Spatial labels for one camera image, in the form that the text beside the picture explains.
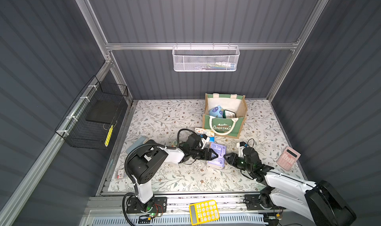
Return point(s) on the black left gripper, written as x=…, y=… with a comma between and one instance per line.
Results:
x=207, y=153

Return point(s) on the green Christmas burlap tote bag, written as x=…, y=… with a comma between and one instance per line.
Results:
x=225, y=127

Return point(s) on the yellow calculator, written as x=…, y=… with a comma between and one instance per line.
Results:
x=203, y=212

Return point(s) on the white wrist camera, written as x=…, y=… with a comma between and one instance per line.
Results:
x=204, y=139
x=241, y=145

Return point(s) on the purple tissue pack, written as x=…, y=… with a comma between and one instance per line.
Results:
x=218, y=161

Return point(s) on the green white tissue pack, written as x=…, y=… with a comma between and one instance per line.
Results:
x=228, y=114

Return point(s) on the small clear staples box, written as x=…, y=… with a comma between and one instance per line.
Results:
x=121, y=174

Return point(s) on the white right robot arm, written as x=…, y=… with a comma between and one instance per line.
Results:
x=319, y=201

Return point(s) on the orange blue tissue pack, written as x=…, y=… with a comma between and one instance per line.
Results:
x=207, y=133

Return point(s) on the blue cartoon tissue pack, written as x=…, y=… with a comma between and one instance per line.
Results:
x=216, y=112

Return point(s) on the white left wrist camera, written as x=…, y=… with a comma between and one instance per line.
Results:
x=204, y=139

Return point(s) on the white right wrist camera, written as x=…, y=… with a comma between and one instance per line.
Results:
x=241, y=145

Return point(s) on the light blue stapler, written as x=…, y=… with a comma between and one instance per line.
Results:
x=140, y=141

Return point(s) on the white wire wall basket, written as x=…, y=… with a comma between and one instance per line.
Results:
x=205, y=58

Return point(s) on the black wire wall basket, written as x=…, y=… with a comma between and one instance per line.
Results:
x=102, y=104

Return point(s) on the pink calculator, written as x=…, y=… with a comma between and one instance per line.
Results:
x=288, y=158

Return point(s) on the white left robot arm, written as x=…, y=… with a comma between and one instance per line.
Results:
x=146, y=156

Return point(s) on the yellow tag in basket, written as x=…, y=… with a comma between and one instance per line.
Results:
x=109, y=135

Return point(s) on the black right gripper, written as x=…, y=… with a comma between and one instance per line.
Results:
x=234, y=159

